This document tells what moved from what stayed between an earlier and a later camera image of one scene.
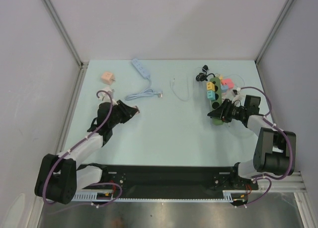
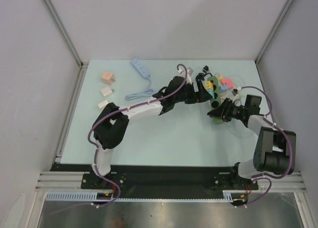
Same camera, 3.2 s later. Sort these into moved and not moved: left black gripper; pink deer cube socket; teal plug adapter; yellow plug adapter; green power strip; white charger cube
Moved: white charger cube; left black gripper
Not moved: teal plug adapter; green power strip; pink deer cube socket; yellow plug adapter
